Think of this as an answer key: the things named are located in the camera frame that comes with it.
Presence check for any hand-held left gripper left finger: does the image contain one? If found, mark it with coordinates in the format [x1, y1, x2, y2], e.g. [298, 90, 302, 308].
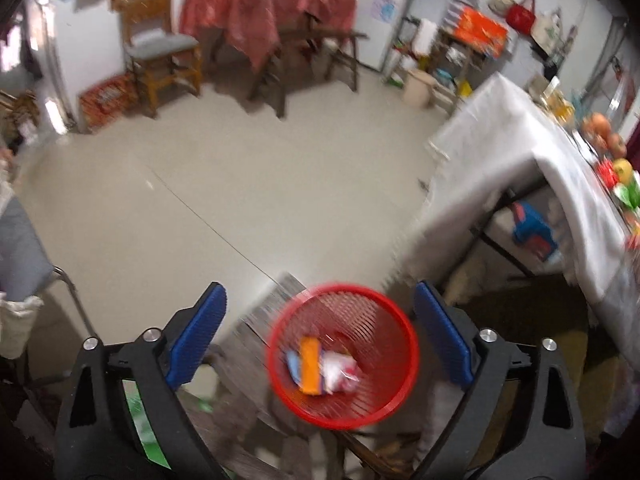
[54, 281, 230, 480]

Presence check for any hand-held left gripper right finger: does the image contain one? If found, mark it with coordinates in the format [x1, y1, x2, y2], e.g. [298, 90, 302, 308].
[412, 280, 587, 480]

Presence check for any red mesh basket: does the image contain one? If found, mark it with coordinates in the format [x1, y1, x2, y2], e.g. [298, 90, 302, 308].
[266, 284, 421, 430]

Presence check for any white plastic bag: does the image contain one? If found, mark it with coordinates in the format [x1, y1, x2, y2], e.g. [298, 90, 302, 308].
[320, 351, 362, 393]

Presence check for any orange snack packet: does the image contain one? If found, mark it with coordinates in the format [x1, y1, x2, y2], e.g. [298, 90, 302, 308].
[299, 336, 323, 395]

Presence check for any green plastic bag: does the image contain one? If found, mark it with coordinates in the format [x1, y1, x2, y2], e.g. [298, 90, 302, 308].
[122, 380, 173, 468]

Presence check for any white sack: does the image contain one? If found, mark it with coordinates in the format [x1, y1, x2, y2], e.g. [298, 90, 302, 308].
[0, 295, 46, 361]

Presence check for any grey cloth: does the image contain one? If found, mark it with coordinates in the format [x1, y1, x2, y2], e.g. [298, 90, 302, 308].
[0, 195, 56, 301]

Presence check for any white tablecloth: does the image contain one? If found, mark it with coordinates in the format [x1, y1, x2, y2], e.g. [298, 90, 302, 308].
[417, 72, 640, 381]

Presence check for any beige bucket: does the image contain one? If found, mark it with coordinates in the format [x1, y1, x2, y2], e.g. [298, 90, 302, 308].
[402, 70, 435, 108]

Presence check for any red carton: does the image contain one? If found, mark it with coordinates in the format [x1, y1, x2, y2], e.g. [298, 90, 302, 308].
[79, 74, 138, 131]

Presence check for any wooden chair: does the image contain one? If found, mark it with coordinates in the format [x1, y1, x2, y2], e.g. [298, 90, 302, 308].
[120, 0, 205, 118]

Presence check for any white paper towel roll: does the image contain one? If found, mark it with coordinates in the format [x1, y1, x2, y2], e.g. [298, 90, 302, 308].
[415, 19, 438, 56]

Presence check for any white refrigerator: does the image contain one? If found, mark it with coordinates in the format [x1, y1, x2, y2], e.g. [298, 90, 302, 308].
[345, 0, 426, 73]

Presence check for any orange gift box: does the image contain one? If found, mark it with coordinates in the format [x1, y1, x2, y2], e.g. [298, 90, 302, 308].
[452, 7, 508, 58]

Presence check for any beige tote bag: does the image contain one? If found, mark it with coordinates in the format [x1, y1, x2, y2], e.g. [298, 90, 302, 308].
[530, 10, 563, 56]

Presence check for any dark wooden bench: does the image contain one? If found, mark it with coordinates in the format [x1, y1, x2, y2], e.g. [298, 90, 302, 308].
[250, 29, 368, 121]

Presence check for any red tote bag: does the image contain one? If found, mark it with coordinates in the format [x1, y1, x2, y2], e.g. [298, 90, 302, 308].
[505, 0, 537, 36]

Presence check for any red checked tablecloth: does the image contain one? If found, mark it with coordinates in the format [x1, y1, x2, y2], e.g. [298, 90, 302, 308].
[179, 0, 358, 72]

